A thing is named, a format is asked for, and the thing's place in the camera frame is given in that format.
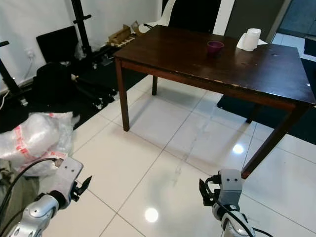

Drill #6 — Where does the olive green sack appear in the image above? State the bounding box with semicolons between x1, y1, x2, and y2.
0;160;42;237

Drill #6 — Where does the clear plastic bag red tape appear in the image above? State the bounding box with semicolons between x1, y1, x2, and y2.
0;112;75;177

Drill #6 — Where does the large black rug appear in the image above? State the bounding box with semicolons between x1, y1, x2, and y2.
0;47;151;134

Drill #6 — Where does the small black floor mat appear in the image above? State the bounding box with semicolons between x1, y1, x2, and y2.
216;94;316;146

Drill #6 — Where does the black folded tripod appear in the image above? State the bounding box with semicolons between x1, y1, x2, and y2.
74;74;119;109

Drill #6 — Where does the black bag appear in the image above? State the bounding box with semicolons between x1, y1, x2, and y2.
32;62;75;104

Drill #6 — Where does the dark wooden table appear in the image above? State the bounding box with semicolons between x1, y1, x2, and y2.
114;25;316;179

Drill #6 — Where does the black tripod stand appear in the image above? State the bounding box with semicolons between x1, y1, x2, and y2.
0;39;30;107

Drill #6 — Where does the small purple cup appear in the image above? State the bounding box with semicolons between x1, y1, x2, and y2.
207;41;225;55

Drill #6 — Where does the black flat panel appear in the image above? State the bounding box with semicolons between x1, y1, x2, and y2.
36;26;77;64

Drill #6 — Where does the white paper towel roll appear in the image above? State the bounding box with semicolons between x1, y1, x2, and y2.
236;28;268;51

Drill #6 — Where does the brown cardboard box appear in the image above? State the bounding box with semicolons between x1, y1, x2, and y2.
108;21;141;49

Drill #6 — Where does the black upright stand pole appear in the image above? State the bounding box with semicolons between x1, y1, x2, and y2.
71;0;94;57

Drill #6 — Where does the white chair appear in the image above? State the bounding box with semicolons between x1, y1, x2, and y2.
141;0;177;33

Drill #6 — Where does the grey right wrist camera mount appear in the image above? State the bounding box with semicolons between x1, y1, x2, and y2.
219;169;244;207

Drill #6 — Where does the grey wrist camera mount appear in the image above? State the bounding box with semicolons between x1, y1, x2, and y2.
50;157;83;198
219;169;244;207

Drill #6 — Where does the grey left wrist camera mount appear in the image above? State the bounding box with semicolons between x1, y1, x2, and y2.
50;157;83;198

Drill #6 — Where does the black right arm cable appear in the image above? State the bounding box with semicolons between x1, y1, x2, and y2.
215;197;275;237

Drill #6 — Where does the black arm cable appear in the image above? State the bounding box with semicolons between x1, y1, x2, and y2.
0;157;60;237
215;197;275;237

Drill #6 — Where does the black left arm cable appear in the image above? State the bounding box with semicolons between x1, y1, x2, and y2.
0;157;60;237

